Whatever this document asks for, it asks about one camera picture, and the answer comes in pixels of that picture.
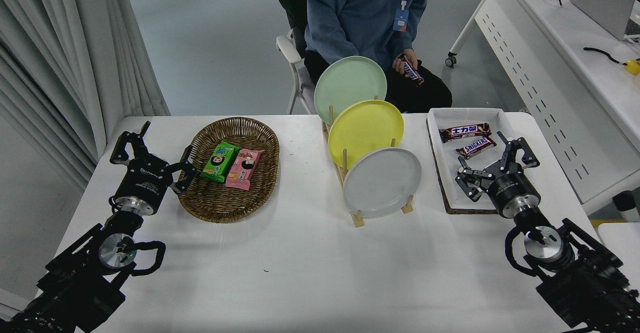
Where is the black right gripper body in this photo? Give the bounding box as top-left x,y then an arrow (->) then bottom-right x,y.
486,169 -> 539,217

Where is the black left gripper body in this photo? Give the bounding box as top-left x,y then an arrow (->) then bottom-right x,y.
114,154 -> 174,210

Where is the grey plate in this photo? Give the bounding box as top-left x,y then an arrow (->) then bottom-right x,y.
343,147 -> 422,219

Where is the snickers bar with purple sheen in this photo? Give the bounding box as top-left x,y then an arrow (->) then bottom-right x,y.
400,55 -> 425,87

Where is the yellow plate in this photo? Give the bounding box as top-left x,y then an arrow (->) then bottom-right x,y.
328,99 -> 405,171

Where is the wooden plate rack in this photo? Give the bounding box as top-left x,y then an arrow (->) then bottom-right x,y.
321,95 -> 415,229

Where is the pale green plate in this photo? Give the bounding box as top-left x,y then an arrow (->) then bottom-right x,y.
314,56 -> 388,126

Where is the person's left hand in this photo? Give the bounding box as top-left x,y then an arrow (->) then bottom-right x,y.
393,49 -> 419,76

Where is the green snack pack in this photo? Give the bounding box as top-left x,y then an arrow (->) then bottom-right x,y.
200,141 -> 240,184

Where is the white rectangular tray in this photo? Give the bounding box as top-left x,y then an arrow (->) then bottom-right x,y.
427,107 -> 523,212

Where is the short snickers bar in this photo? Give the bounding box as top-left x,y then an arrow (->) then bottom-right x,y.
455,136 -> 497,160

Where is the brown wicker basket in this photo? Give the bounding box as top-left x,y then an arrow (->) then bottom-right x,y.
177,117 -> 280,224

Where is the snickers bar with chinese print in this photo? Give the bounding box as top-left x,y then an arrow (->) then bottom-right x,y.
439,122 -> 493,144

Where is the pink snack pack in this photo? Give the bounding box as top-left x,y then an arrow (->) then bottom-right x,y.
225,148 -> 265,191

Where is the white perforated desk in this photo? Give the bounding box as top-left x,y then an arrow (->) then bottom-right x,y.
445,0 -> 640,217

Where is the white curtain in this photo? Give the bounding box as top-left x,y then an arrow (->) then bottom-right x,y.
0,0 -> 171,191

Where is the white side table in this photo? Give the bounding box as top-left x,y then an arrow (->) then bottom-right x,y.
597,222 -> 640,294

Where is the white chair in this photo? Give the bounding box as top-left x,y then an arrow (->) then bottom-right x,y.
276,29 -> 319,115

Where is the grey laptop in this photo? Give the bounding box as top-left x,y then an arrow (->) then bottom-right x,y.
569,0 -> 639,42

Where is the person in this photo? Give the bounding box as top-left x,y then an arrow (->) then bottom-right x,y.
290,0 -> 453,114

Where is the black cable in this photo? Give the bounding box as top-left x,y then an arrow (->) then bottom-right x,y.
583,47 -> 628,67

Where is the blue lanyard badge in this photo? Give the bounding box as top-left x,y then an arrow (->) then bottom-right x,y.
392,0 -> 414,33

